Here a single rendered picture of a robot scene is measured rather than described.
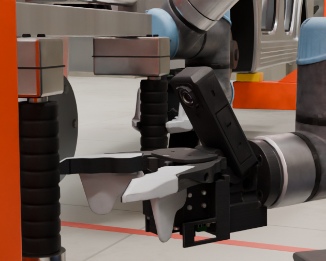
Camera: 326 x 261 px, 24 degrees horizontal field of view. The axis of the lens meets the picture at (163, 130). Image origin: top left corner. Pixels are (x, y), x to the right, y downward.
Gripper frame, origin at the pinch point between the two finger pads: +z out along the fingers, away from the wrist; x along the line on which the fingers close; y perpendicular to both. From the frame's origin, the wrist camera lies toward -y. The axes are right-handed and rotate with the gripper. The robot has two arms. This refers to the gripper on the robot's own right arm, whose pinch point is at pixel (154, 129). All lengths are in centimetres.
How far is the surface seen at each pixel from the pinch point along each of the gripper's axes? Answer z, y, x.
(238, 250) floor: -230, -83, -32
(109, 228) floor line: -249, -83, -101
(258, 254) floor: -227, -83, -23
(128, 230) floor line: -248, -83, -91
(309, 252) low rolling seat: -118, -49, 9
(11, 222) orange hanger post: 58, 2, 10
